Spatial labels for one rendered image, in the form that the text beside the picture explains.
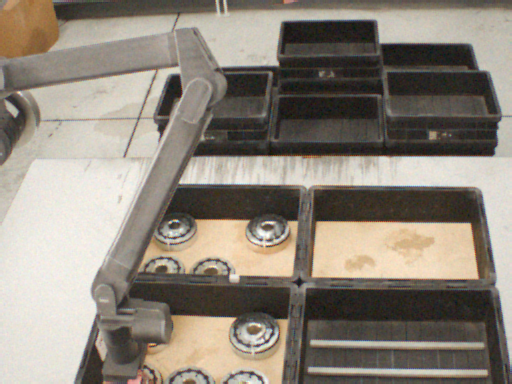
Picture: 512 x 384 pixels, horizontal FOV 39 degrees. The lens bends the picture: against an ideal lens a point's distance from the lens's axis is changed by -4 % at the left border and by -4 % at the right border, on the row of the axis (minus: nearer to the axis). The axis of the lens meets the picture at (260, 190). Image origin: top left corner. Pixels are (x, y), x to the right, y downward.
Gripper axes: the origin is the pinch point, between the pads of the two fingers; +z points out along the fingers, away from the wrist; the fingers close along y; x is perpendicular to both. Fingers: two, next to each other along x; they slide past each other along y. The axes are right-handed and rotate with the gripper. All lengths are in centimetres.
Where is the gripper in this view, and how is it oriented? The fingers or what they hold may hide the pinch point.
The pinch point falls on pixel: (134, 379)
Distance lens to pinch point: 145.9
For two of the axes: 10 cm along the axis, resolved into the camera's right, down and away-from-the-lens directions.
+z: 0.7, 7.5, 6.6
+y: 1.0, -6.7, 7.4
